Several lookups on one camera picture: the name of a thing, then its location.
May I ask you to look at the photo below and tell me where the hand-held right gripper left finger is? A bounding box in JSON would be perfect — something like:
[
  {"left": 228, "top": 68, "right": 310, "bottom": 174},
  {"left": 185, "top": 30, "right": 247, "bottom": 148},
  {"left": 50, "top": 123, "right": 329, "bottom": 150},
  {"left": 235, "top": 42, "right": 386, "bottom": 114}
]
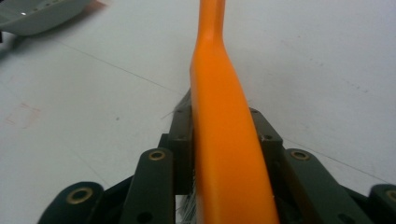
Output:
[{"left": 158, "top": 90, "right": 195, "bottom": 196}]

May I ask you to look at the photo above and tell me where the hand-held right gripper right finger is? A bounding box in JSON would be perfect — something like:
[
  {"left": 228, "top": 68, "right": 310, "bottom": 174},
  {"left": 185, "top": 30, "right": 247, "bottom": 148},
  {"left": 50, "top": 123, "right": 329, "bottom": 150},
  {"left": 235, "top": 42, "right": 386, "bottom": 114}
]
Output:
[{"left": 248, "top": 106, "right": 285, "bottom": 163}]

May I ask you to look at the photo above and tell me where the orange hand brush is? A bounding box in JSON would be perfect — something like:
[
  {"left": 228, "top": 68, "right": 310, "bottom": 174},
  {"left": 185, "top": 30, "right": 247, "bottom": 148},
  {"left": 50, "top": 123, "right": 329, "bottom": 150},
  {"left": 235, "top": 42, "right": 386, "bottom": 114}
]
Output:
[{"left": 161, "top": 0, "right": 281, "bottom": 224}]

